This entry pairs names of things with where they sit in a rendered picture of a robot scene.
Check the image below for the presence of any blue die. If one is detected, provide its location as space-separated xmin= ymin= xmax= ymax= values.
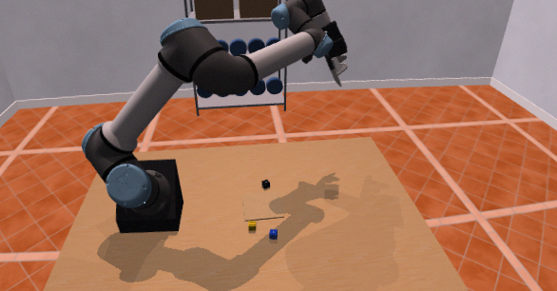
xmin=269 ymin=229 xmax=278 ymax=240

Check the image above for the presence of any yellow die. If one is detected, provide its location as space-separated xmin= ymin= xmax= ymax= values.
xmin=248 ymin=221 xmax=257 ymax=231

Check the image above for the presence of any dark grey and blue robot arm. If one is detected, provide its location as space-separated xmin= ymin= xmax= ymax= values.
xmin=82 ymin=0 xmax=334 ymax=216

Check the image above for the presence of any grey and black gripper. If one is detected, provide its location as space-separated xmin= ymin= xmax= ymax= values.
xmin=321 ymin=20 xmax=348 ymax=87

